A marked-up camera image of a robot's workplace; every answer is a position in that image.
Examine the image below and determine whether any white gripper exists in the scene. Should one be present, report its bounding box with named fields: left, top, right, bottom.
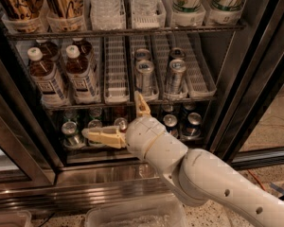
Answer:
left=81, top=91, right=166, bottom=160

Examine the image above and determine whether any tea bottle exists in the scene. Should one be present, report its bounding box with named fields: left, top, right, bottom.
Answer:
left=72, top=38, right=95, bottom=63
left=65, top=45, right=98, bottom=104
left=36, top=40, right=60, bottom=61
left=27, top=47, right=69, bottom=107

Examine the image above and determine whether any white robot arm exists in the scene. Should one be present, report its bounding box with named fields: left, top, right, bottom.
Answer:
left=82, top=92, right=284, bottom=227

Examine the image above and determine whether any empty white shelf tray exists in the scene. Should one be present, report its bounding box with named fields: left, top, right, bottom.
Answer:
left=104, top=37, right=130, bottom=104

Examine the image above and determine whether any stainless steel fridge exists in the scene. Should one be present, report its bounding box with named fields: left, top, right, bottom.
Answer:
left=0, top=0, right=284, bottom=211

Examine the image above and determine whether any left clear water bottle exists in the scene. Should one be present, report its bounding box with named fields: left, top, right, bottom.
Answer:
left=90, top=0, right=122, bottom=30

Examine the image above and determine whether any fridge glass door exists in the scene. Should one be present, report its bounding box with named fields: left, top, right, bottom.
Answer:
left=205, top=0, right=284, bottom=169

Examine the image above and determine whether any left brown coffee bottle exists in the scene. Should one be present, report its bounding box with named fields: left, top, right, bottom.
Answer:
left=0, top=0, right=44, bottom=21

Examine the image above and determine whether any front left red can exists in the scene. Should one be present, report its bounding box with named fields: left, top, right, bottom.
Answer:
left=114, top=117, right=128, bottom=132

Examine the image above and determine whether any front right green can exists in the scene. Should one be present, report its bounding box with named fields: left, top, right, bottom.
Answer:
left=87, top=119, right=104, bottom=148

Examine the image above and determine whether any front left blue can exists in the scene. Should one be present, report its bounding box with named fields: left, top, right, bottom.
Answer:
left=163, top=114, right=179, bottom=137

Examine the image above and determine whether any blue can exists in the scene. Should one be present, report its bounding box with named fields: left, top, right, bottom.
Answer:
left=163, top=114, right=179, bottom=137
left=183, top=113, right=202, bottom=137

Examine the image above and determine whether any front left silver can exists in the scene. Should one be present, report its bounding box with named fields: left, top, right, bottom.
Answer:
left=135, top=60, right=154, bottom=96

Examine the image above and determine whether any silver can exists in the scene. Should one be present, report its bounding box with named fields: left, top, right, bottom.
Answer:
left=165, top=59, right=186, bottom=95
left=134, top=48, right=151, bottom=62
left=169, top=47, right=186, bottom=61
left=135, top=60, right=154, bottom=96

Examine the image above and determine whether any front left green can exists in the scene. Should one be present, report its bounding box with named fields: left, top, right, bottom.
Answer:
left=62, top=121, right=84, bottom=148

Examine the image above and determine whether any front right silver can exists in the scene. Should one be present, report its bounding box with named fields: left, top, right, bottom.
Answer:
left=165, top=59, right=186, bottom=95

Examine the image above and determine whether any front right blue can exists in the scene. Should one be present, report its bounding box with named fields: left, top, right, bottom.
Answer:
left=183, top=113, right=202, bottom=137

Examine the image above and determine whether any rear left silver can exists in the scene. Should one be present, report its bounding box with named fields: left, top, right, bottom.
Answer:
left=134, top=48, right=151, bottom=62

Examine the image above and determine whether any right empty white tray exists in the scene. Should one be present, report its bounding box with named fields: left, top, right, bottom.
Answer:
left=175, top=33, right=217, bottom=98

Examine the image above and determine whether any rear right silver can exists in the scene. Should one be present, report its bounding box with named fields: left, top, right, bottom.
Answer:
left=169, top=47, right=186, bottom=61

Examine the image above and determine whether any small clear plastic bin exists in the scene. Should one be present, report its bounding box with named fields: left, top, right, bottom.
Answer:
left=0, top=211, right=33, bottom=227

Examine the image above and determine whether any middle wire shelf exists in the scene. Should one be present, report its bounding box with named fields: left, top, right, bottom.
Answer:
left=43, top=96, right=218, bottom=112

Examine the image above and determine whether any wire shelf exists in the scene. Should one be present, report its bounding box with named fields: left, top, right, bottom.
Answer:
left=43, top=96, right=218, bottom=112
left=5, top=23, right=246, bottom=41

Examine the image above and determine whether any upper wire shelf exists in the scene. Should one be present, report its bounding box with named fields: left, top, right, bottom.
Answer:
left=5, top=23, right=246, bottom=41

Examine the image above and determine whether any orange cable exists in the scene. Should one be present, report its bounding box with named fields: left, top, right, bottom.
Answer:
left=247, top=169, right=266, bottom=191

